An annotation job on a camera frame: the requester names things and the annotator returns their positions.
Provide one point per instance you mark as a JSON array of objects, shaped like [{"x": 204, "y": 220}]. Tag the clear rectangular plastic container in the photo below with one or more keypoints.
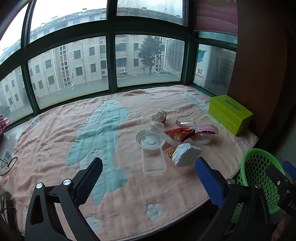
[{"x": 153, "y": 162}]

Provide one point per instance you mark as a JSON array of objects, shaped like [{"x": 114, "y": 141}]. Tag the green tissue box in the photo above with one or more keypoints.
[{"x": 226, "y": 113}]

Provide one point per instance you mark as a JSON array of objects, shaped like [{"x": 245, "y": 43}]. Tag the pink printed blanket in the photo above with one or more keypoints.
[{"x": 138, "y": 185}]

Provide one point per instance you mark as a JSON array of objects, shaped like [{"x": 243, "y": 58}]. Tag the clear plastic dome cup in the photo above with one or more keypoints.
[{"x": 155, "y": 128}]

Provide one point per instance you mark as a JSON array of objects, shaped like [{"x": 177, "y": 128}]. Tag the pink roller blind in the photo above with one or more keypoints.
[{"x": 215, "y": 14}]

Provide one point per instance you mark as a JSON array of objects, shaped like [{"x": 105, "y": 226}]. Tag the paper wrapper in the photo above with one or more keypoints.
[{"x": 159, "y": 116}]

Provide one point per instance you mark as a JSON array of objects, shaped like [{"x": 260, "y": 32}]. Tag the gold foil wrapper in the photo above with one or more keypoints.
[{"x": 171, "y": 153}]

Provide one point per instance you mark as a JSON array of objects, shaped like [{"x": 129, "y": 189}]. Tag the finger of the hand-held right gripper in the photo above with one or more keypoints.
[
  {"x": 278, "y": 176},
  {"x": 291, "y": 169}
]

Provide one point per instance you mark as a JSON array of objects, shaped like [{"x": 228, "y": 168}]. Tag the white foam block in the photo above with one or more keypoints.
[{"x": 186, "y": 154}]

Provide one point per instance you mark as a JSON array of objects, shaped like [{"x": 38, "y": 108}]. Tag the dark green window frame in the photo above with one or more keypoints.
[{"x": 112, "y": 69}]

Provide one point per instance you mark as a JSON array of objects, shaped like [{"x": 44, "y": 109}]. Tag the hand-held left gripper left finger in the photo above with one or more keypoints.
[{"x": 89, "y": 183}]

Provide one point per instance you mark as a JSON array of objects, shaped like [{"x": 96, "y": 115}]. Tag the brown wooden cabinet panel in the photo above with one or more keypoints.
[{"x": 259, "y": 69}]

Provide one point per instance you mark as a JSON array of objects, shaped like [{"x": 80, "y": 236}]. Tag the orange snack bag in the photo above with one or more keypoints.
[{"x": 179, "y": 135}]

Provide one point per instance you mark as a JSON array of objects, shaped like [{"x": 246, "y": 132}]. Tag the silver torn wrapper strip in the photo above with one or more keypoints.
[{"x": 183, "y": 122}]

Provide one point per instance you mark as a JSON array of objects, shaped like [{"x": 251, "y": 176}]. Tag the red white patterned object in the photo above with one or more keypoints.
[{"x": 2, "y": 122}]

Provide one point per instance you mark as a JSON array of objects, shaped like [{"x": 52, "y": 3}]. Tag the white power strip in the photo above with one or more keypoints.
[{"x": 7, "y": 155}]

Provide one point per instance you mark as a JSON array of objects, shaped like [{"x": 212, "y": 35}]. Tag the green perforated plastic basket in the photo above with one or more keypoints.
[{"x": 254, "y": 166}]

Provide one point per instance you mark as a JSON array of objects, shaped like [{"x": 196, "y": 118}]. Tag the green tree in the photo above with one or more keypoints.
[{"x": 150, "y": 51}]

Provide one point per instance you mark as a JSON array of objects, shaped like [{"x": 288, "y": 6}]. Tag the pink snack packet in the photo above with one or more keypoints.
[{"x": 205, "y": 129}]

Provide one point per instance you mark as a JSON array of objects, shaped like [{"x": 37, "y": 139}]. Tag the round clear plastic lid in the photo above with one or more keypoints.
[{"x": 146, "y": 141}]

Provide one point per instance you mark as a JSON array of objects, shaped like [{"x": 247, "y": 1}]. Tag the beige apartment building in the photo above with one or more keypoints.
[{"x": 76, "y": 62}]

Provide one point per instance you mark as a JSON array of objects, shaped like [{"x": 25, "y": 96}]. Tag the white louvered wall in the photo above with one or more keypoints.
[{"x": 174, "y": 55}]

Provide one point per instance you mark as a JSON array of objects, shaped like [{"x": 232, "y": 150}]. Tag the white billboard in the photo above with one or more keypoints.
[{"x": 201, "y": 69}]

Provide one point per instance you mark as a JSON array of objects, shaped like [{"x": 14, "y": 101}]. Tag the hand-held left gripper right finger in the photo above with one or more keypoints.
[{"x": 208, "y": 180}]

